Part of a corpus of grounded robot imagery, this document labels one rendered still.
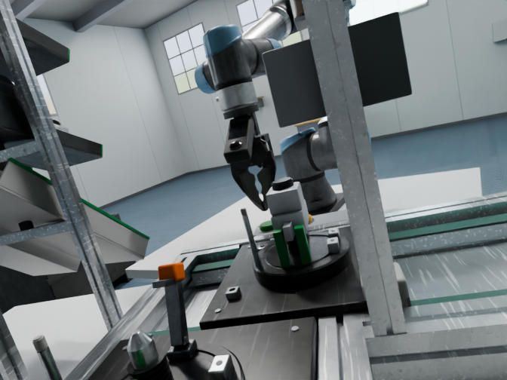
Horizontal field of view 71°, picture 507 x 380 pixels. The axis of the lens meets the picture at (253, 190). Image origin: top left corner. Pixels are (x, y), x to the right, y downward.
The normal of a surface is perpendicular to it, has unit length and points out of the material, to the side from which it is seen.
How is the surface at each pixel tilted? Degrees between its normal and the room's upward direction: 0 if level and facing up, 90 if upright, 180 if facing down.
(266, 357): 0
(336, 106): 90
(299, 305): 0
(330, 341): 0
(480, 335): 90
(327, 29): 90
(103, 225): 90
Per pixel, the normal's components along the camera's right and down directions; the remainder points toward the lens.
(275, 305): -0.26, -0.95
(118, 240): 0.90, -0.16
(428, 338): -0.18, 0.24
